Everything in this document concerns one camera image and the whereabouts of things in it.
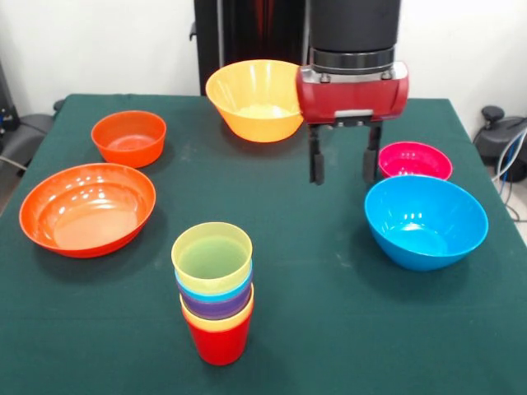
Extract blue cable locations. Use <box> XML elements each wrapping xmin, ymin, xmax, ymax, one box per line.
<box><xmin>492</xmin><ymin>127</ymin><xmax>527</xmax><ymax>223</ymax></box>

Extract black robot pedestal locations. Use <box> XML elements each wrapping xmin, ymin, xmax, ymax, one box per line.
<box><xmin>189</xmin><ymin>0</ymin><xmax>312</xmax><ymax>96</ymax></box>

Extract large shallow orange bowl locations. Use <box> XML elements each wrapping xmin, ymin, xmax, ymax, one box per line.
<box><xmin>19</xmin><ymin>162</ymin><xmax>157</xmax><ymax>259</ymax></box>

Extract black equipment rack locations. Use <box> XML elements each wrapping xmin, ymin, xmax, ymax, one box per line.
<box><xmin>0</xmin><ymin>57</ymin><xmax>20</xmax><ymax>143</ymax></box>

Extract orange-yellow cup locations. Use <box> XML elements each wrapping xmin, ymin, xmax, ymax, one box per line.
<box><xmin>180</xmin><ymin>304</ymin><xmax>254</xmax><ymax>332</ymax></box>

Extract blue cup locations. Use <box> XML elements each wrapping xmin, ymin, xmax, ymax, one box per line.
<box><xmin>174</xmin><ymin>267</ymin><xmax>254</xmax><ymax>301</ymax></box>

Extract grey stand base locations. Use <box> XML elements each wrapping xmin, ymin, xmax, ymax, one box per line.
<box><xmin>0</xmin><ymin>113</ymin><xmax>54</xmax><ymax>170</ymax></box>

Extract black stand base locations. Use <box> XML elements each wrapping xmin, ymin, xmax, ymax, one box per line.
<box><xmin>473</xmin><ymin>105</ymin><xmax>527</xmax><ymax>184</ymax></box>

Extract translucent yellow cup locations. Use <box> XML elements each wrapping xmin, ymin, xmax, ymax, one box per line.
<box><xmin>170</xmin><ymin>221</ymin><xmax>254</xmax><ymax>294</ymax></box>

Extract dark green table cloth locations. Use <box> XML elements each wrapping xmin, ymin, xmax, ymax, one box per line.
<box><xmin>0</xmin><ymin>93</ymin><xmax>527</xmax><ymax>395</ymax></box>

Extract large yellow bowl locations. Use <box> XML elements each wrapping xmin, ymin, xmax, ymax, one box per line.
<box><xmin>205</xmin><ymin>59</ymin><xmax>306</xmax><ymax>143</ymax></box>

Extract pink bowl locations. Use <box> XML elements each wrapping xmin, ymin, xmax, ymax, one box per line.
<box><xmin>376</xmin><ymin>142</ymin><xmax>454</xmax><ymax>181</ymax></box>

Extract small orange bowl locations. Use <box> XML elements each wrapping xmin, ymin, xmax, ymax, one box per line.
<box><xmin>91</xmin><ymin>109</ymin><xmax>167</xmax><ymax>169</ymax></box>

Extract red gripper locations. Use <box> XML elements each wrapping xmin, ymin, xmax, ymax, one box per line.
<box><xmin>296</xmin><ymin>61</ymin><xmax>411</xmax><ymax>186</ymax></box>

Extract purple cup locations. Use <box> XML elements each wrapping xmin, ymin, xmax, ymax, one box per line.
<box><xmin>176</xmin><ymin>282</ymin><xmax>254</xmax><ymax>323</ymax></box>

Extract large blue bowl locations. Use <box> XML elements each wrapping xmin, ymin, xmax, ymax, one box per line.
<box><xmin>363</xmin><ymin>175</ymin><xmax>490</xmax><ymax>272</ymax></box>

